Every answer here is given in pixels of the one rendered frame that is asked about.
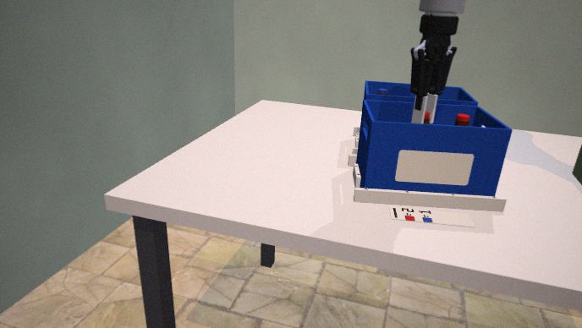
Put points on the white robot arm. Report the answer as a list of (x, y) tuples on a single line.
[(448, 8)]

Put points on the blue crate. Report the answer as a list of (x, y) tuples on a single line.
[(395, 154), (401, 92)]

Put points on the white paper pick list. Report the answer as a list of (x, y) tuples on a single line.
[(431, 216)]

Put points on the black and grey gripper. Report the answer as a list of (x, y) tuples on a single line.
[(436, 30)]

